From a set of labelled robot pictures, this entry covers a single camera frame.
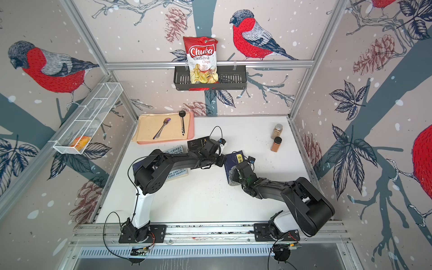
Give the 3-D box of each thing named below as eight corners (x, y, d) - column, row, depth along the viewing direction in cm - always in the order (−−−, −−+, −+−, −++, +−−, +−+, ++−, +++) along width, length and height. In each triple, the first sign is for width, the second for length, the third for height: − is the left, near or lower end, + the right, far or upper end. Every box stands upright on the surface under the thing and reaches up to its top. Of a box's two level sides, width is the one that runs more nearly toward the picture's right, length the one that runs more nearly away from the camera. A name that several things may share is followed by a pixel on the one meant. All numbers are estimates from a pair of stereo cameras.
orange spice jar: (270, 152, 104) (274, 142, 96) (269, 145, 107) (272, 135, 100) (278, 152, 104) (283, 142, 96) (276, 145, 107) (280, 135, 100)
